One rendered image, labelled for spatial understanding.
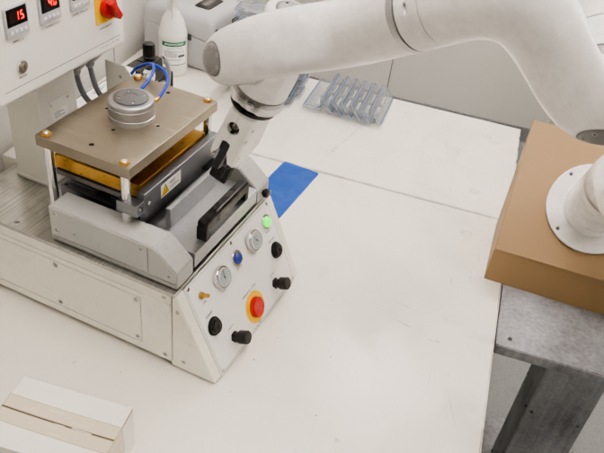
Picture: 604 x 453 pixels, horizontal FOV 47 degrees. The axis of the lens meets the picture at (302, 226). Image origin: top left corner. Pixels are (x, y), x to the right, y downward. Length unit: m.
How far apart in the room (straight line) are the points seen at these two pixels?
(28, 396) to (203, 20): 1.24
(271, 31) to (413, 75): 2.77
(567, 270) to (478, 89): 2.19
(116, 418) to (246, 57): 0.56
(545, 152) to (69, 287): 1.00
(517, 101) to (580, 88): 2.87
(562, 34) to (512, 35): 0.05
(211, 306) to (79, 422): 0.29
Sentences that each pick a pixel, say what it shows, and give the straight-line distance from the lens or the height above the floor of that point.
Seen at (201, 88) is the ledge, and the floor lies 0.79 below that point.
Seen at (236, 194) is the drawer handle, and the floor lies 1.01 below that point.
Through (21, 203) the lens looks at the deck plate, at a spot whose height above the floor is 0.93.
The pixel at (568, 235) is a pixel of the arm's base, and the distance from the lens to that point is 1.53.
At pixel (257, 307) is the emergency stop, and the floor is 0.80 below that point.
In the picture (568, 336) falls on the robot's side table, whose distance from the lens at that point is 1.52.
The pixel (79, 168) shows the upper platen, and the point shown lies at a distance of 1.22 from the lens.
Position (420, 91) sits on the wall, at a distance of 3.67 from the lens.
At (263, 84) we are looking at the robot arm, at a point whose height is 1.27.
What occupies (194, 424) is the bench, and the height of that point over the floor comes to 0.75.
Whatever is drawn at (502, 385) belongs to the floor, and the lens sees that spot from 2.42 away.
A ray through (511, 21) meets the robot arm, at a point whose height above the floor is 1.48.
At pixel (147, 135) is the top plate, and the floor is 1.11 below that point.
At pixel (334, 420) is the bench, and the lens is 1.22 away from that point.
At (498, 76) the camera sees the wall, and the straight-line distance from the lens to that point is 3.60.
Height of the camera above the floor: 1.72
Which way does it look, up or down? 38 degrees down
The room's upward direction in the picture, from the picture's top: 8 degrees clockwise
